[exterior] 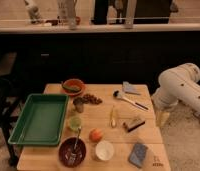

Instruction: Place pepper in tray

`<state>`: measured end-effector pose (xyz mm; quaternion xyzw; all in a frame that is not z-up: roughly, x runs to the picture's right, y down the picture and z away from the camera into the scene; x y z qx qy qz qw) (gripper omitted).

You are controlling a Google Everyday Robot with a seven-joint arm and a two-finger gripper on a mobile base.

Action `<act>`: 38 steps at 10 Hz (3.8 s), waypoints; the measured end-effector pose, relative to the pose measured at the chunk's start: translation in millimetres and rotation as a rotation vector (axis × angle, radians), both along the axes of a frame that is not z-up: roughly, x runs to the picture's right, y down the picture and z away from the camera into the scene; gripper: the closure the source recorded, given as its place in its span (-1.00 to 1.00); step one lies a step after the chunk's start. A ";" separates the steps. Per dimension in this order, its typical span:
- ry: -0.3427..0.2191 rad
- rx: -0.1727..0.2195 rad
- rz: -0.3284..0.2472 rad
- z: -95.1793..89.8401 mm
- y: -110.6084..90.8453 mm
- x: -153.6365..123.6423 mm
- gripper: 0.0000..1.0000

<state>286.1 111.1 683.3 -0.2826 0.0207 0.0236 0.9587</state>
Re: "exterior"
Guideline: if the green pepper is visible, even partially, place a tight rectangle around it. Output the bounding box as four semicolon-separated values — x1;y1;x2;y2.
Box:
61;82;81;92

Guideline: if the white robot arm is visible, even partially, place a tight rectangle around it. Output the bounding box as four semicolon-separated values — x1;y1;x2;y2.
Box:
151;63;200;127

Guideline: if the green plastic tray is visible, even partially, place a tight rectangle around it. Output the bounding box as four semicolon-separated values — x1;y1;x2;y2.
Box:
8;94;69;146

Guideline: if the black wooden brush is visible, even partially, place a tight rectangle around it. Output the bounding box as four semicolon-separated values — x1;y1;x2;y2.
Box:
123;116;145;132

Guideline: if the blue sponge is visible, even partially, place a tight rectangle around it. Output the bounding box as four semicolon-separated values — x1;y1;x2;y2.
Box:
128;143;148;168

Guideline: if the grey cloth piece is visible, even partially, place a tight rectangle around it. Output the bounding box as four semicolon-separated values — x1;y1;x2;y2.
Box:
122;81;139;95

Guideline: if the white cup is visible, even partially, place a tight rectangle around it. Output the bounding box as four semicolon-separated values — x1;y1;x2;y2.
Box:
95;140;114;161

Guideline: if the orange peach fruit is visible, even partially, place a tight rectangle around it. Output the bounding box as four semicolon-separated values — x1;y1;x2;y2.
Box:
89;129;103;142

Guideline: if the bunch of dark grapes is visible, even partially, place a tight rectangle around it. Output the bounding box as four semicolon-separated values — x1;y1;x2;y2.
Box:
82;94;102;105

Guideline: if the metal fork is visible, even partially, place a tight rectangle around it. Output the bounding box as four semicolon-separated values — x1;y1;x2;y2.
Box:
68;126;82;165

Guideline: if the small metal cup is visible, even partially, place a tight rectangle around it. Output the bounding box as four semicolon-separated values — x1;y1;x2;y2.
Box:
73;97;84;113

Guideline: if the green cup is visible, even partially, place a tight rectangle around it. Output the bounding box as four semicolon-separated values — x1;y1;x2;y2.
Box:
68;116;82;132

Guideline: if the orange bowl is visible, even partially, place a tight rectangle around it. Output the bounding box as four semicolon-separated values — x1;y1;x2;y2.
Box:
61;79;85;96

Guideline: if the dark red bowl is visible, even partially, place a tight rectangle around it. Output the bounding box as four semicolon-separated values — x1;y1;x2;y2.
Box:
58;137;86;168

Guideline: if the dark chair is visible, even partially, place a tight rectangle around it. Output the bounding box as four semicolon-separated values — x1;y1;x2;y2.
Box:
0;78;20;166

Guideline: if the black handled spatula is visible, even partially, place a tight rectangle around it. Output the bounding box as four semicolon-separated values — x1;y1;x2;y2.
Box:
113;91;148;110

